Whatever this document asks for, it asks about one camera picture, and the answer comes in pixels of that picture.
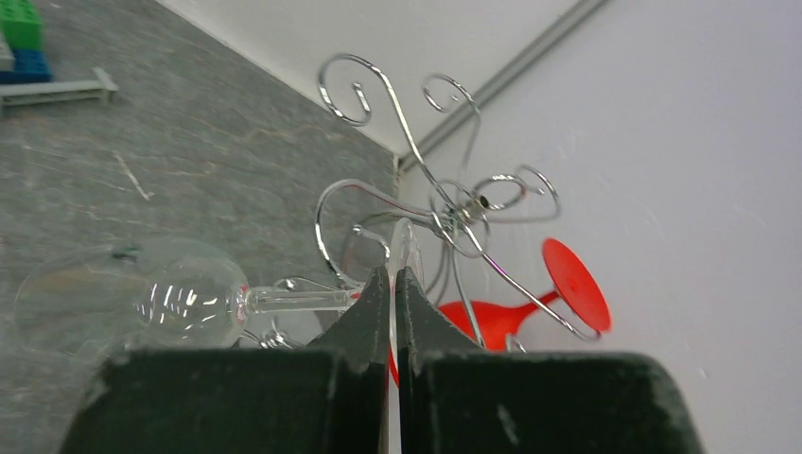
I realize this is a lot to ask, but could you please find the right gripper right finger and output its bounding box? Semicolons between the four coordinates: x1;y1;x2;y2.
394;268;704;453

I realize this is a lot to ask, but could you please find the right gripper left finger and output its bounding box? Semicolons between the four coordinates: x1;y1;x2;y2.
61;267;390;453

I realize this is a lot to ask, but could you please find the red wine glass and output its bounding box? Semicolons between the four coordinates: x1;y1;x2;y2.
387;236;612;387

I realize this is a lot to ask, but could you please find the clear wine glass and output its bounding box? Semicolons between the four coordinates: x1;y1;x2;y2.
13;217;427;358

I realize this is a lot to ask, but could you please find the chrome wine glass rack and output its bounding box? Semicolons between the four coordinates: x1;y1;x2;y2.
316;53;604;348

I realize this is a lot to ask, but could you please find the long grey toy brick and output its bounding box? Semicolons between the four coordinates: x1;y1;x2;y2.
1;67;119;111

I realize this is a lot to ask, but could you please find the blue grey toy brick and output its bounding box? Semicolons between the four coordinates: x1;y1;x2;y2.
0;33;53;85

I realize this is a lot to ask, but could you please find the green toy brick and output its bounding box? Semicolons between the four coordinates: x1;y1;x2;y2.
1;0;43;50

